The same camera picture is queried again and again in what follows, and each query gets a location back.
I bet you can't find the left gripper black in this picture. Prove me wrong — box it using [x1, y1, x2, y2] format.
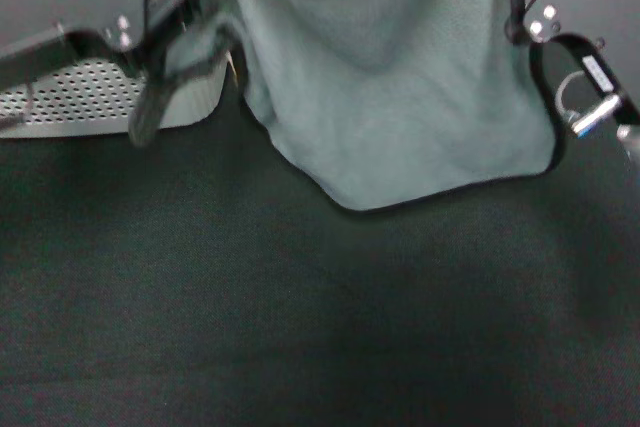
[0, 0, 207, 91]

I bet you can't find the grey towel with black trim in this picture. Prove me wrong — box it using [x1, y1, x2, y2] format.
[127, 0, 567, 214]

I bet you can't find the grey perforated plastic storage basket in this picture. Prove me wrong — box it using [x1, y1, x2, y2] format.
[0, 54, 237, 141]

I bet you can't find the black tablecloth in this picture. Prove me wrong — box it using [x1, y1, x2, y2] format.
[0, 71, 640, 427]

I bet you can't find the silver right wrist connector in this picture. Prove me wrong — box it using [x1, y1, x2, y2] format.
[562, 93, 623, 139]

